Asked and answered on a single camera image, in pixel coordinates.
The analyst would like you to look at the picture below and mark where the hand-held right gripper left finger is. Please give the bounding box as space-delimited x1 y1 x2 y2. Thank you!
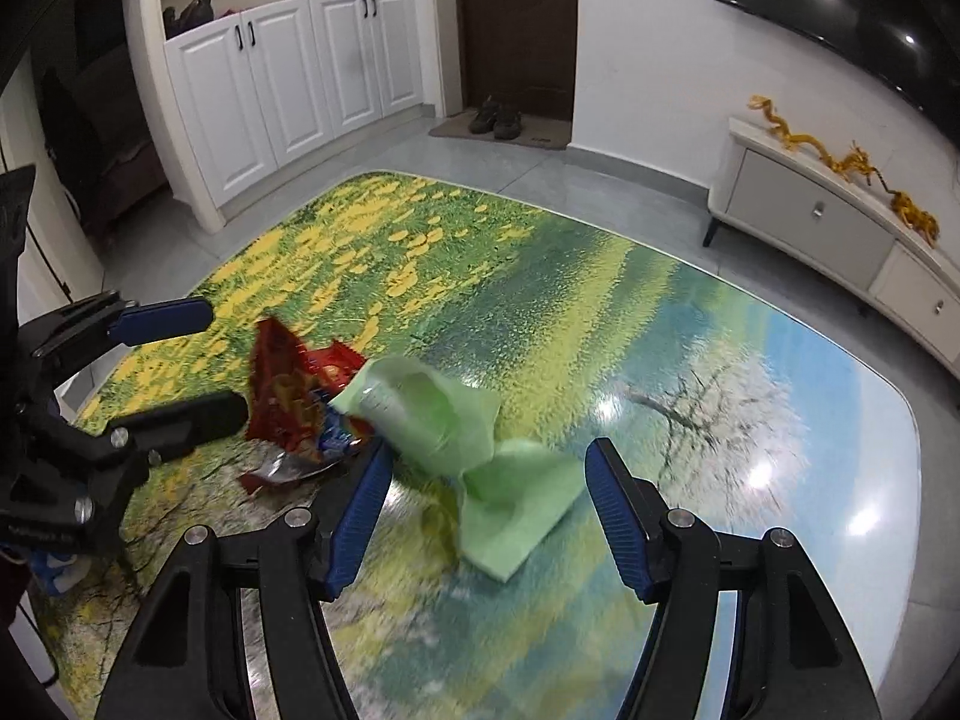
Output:
94 439 395 720

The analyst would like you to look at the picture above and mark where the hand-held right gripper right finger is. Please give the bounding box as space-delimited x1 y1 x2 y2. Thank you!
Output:
583 436 882 720

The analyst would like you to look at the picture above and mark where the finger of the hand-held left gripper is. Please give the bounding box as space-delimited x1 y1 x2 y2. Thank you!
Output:
45 391 248 460
21 291 213 398

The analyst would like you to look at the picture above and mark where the red snack wrapper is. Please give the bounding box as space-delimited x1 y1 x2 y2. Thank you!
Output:
236 317 376 496

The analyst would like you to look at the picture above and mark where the light green plastic bag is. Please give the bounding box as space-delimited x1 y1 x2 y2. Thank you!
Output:
330 356 586 584

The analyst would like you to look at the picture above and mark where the person's left hand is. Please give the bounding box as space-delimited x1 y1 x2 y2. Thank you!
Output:
34 549 85 595

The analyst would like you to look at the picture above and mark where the white panelled cabinet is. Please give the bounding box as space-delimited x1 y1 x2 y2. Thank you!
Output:
124 0 443 233

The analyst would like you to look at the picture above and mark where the dark bag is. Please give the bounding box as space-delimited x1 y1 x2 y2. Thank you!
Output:
163 0 215 38

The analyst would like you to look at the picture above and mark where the white television cabinet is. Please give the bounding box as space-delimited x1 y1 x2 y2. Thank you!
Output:
703 116 960 383

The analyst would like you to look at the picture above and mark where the brown door mat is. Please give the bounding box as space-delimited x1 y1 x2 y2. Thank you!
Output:
429 116 571 151

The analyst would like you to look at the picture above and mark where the short golden dragon figure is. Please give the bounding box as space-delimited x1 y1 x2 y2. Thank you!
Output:
889 191 940 247

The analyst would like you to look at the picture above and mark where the long golden dragon figure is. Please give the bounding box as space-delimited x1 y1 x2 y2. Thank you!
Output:
750 95 893 200

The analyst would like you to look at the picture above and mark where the dark brown door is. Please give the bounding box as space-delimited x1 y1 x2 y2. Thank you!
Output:
454 0 578 125

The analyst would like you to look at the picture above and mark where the black wall television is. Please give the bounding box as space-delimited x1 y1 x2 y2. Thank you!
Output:
714 0 960 145

